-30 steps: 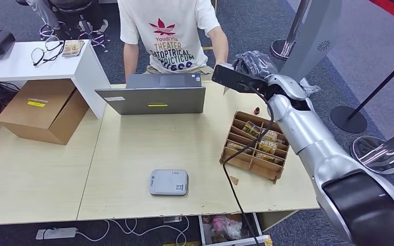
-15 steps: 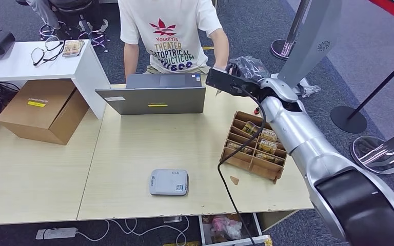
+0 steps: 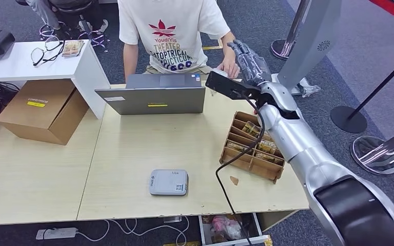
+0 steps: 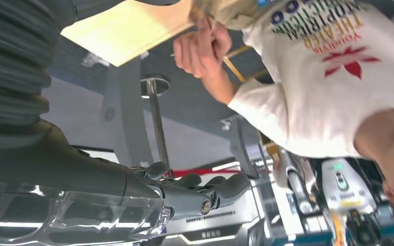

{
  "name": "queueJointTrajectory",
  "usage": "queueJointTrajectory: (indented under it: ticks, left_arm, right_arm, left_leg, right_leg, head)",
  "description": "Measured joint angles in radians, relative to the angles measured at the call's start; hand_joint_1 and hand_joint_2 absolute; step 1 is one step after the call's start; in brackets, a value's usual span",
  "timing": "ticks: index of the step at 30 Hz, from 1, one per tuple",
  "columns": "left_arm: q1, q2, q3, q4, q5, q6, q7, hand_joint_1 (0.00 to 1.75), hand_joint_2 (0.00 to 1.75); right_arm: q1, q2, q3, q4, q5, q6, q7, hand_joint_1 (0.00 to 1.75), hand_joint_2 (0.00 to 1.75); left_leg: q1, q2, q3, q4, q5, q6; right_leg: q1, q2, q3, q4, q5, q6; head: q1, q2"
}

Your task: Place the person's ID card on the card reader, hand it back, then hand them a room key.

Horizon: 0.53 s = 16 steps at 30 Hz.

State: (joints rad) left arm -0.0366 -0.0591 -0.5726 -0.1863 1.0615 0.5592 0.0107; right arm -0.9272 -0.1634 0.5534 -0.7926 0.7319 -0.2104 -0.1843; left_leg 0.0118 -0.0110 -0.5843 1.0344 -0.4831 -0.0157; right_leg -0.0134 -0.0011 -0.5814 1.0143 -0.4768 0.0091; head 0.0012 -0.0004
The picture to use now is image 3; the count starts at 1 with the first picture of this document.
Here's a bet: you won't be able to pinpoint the person's left hand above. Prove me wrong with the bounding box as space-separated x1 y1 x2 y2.
216 54 242 80

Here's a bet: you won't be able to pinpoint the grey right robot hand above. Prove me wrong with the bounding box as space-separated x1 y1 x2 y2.
226 39 273 88

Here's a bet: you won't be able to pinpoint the wooden card holder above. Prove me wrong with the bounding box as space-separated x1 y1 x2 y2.
219 110 286 185

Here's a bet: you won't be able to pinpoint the room key card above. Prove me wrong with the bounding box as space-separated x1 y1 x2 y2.
253 151 284 167
225 140 248 154
256 138 279 155
241 120 262 137

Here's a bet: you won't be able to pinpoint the white card reader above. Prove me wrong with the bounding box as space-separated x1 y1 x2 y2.
148 169 189 197

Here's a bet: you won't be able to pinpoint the bystander person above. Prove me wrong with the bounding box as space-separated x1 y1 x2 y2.
24 0 63 30

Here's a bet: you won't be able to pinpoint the grey kiosk stand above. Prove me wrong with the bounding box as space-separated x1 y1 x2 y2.
270 0 343 98

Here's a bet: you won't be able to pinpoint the clear plastic wrap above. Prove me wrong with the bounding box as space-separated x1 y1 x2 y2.
297 77 321 99

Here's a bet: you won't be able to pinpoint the grey laptop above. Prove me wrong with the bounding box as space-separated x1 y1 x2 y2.
94 73 207 116

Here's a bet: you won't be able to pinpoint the pink plastic bag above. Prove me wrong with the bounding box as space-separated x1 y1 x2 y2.
211 214 244 240

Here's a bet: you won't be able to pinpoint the open white drawer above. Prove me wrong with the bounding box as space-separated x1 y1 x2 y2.
198 212 273 246

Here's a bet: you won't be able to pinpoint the black office chair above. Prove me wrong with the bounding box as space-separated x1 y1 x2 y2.
14 0 110 54

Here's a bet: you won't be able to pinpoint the black rimmed glasses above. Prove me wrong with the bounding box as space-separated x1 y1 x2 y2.
30 36 66 67

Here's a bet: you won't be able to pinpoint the cardboard box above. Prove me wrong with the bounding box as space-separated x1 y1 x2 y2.
0 79 90 146

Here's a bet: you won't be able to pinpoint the white shelf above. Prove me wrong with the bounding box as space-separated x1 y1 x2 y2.
0 39 111 120

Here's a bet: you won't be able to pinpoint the white power strip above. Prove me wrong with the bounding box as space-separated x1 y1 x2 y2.
35 227 79 241

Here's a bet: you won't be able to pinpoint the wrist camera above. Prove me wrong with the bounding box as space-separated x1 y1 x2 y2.
205 68 263 101

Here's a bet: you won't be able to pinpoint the chrome stanchion post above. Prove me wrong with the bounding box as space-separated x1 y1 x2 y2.
269 0 312 62
349 123 394 176

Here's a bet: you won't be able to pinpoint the black camera cable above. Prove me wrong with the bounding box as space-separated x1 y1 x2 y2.
214 91 267 246

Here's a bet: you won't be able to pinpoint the black stanchion post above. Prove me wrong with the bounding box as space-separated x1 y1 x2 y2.
329 49 394 134

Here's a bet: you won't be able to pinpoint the white power cable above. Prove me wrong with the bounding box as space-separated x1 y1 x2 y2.
76 216 191 246

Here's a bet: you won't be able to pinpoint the black cable bundle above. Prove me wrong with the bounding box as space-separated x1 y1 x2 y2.
0 82 21 117

